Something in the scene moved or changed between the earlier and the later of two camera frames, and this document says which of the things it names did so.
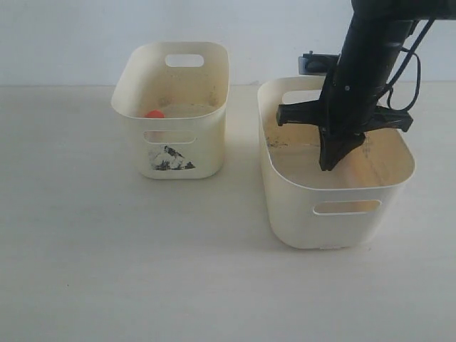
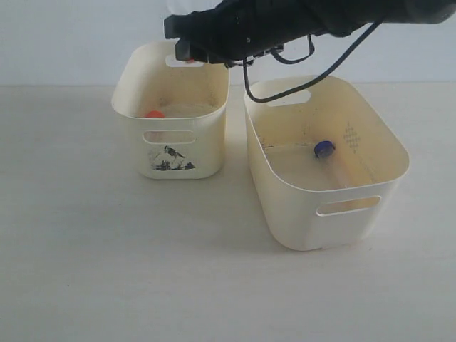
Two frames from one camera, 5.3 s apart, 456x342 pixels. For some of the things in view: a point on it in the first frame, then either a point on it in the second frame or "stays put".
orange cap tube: (154, 114) stays put
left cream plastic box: (177, 94) stays put
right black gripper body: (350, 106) → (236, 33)
